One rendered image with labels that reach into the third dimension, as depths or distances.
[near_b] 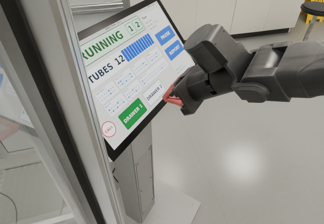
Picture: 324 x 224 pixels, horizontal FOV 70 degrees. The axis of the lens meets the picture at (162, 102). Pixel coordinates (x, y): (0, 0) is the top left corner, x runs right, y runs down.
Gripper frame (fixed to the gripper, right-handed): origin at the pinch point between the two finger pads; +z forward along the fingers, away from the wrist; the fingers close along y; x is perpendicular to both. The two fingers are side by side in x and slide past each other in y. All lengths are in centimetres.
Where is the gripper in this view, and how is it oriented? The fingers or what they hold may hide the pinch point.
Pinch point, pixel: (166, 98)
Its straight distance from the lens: 54.4
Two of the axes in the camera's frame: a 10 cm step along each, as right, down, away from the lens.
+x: 5.5, 8.0, 2.5
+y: -5.2, 5.6, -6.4
